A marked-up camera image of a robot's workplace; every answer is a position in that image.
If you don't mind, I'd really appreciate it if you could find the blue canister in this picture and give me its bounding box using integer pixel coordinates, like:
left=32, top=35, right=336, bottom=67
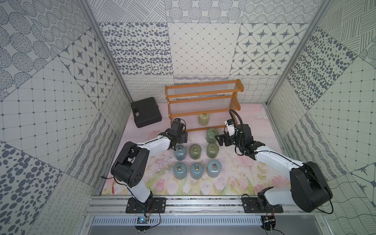
left=173, top=163, right=188, bottom=180
left=190, top=163, right=204, bottom=180
left=174, top=145, right=187, bottom=161
left=207, top=160, right=222, bottom=178

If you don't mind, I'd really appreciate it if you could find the light green canister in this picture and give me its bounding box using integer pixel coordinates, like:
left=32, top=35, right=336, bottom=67
left=198, top=113, right=210, bottom=126

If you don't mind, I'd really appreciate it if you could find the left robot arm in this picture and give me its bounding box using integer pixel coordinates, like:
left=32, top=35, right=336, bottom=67
left=111, top=118, right=188, bottom=208

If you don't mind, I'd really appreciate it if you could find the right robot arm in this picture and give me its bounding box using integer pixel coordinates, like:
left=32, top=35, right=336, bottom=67
left=215, top=124, right=333, bottom=212

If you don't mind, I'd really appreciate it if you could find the wooden three-tier shelf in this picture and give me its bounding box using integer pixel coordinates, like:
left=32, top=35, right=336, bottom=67
left=164, top=79, right=244, bottom=122

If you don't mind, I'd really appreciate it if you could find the floral pink table mat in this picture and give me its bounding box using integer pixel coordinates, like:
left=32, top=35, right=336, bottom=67
left=102, top=103, right=289, bottom=195

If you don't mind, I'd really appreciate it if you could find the black plastic case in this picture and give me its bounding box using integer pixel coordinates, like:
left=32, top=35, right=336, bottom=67
left=131, top=97, right=162, bottom=128

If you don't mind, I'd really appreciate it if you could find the right controller board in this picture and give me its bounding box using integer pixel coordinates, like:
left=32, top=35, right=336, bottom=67
left=261, top=215, right=276, bottom=231

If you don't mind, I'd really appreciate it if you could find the controller board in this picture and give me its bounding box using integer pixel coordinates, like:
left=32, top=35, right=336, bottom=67
left=135, top=216, right=150, bottom=232
left=261, top=215, right=276, bottom=231

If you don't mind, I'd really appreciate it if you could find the left controller board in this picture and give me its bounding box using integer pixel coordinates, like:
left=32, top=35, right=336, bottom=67
left=135, top=216, right=150, bottom=232

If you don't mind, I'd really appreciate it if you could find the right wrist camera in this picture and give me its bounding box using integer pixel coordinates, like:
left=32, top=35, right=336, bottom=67
left=225, top=118, right=236, bottom=137

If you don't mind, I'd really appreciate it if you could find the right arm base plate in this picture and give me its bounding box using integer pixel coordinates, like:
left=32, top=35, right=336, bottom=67
left=240, top=187, right=284, bottom=214

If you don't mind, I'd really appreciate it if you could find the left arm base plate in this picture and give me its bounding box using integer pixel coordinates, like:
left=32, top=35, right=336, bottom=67
left=126, top=196, right=166, bottom=213

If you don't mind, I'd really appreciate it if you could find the aluminium mounting rail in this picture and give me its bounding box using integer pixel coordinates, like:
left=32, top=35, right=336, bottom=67
left=84, top=195, right=320, bottom=216

